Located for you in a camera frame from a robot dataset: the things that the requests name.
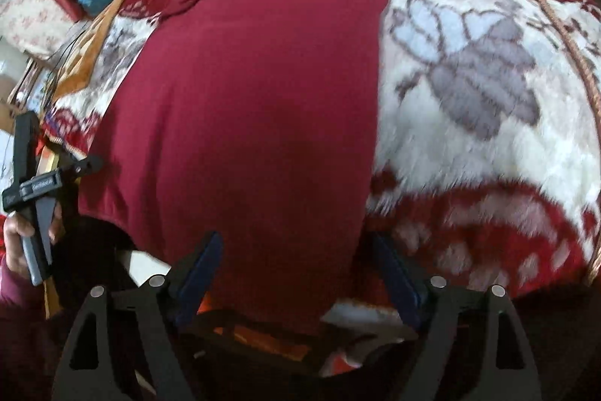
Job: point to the dark red knit garment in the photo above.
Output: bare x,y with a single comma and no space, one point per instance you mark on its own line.
256,119

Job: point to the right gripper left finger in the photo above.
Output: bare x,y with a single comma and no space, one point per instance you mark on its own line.
116,334

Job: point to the orange checkered plush blanket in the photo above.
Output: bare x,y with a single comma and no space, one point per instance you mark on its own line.
76,72

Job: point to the floral pillow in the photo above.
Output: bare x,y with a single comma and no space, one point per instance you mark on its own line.
39,27

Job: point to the dark red sleeve forearm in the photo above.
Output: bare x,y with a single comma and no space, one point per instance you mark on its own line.
24,355

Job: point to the person's left hand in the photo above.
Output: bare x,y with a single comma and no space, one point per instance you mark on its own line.
15,228

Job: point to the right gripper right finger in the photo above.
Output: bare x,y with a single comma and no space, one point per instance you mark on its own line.
468,345

